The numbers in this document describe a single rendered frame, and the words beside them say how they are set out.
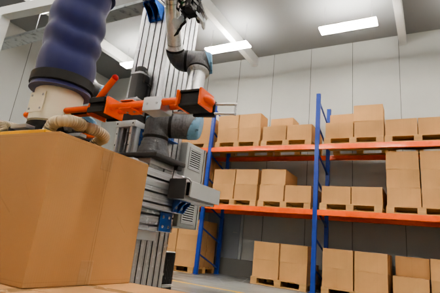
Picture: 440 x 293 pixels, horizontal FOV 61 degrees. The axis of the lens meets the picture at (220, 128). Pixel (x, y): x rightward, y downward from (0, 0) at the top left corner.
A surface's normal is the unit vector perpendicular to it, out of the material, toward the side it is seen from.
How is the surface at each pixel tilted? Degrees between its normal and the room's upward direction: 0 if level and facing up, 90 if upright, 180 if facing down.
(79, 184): 90
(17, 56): 90
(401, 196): 90
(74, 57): 75
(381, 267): 90
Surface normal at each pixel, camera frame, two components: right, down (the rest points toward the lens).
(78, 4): 0.45, -0.42
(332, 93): -0.47, -0.31
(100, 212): 0.89, -0.04
